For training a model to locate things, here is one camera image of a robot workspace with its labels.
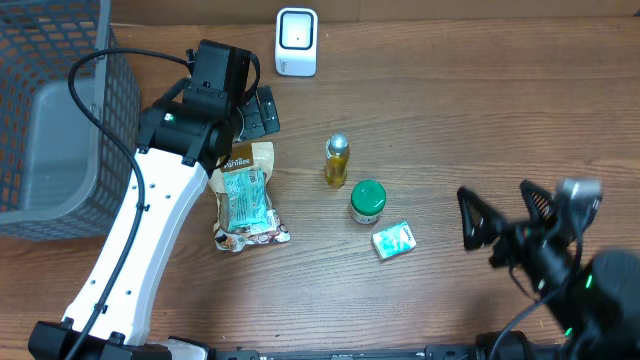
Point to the yellow oil bottle silver cap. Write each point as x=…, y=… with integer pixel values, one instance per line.
x=337, y=151

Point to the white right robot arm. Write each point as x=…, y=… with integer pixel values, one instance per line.
x=596, y=303

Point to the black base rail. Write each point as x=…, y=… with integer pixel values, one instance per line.
x=430, y=352

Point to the green lid jar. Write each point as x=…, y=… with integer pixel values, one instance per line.
x=367, y=201

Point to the teal tissue pack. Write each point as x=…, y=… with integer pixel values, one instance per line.
x=394, y=240

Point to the brown Pantree snack pouch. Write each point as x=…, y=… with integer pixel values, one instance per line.
x=259, y=155

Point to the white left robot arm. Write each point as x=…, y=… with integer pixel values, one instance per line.
x=183, y=138

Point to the grey plastic mesh basket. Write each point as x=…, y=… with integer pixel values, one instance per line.
x=60, y=177

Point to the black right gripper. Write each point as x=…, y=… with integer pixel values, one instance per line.
x=516, y=235

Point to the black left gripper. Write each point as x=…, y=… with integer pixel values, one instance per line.
x=261, y=123

